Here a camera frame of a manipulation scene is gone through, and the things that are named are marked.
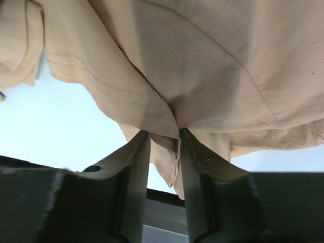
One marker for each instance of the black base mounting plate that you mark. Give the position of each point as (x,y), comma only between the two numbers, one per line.
(52,199)

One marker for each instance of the beige t shirt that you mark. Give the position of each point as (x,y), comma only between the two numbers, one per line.
(243,76)

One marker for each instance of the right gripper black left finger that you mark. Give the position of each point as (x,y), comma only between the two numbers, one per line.
(126,171)

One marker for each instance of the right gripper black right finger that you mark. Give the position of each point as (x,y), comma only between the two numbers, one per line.
(214,192)

